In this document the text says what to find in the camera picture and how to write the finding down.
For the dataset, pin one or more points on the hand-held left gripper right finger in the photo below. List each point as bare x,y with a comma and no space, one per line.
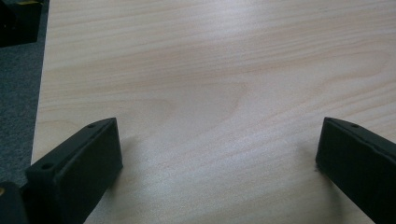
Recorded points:
361,168

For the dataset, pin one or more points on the black box with yellow label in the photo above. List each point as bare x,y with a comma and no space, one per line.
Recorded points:
18,21

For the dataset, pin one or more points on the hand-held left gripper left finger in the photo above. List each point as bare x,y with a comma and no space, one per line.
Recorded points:
77,174

